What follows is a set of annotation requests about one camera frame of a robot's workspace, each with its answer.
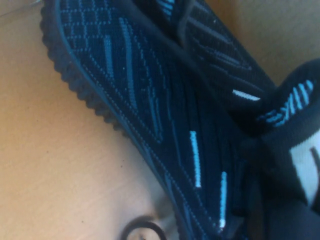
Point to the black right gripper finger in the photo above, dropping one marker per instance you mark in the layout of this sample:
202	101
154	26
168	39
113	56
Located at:
267	170

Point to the black knit sneaker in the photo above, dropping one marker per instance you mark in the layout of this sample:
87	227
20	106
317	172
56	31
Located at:
125	87

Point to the brown cardboard shoe box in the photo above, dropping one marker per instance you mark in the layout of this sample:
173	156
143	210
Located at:
50	150

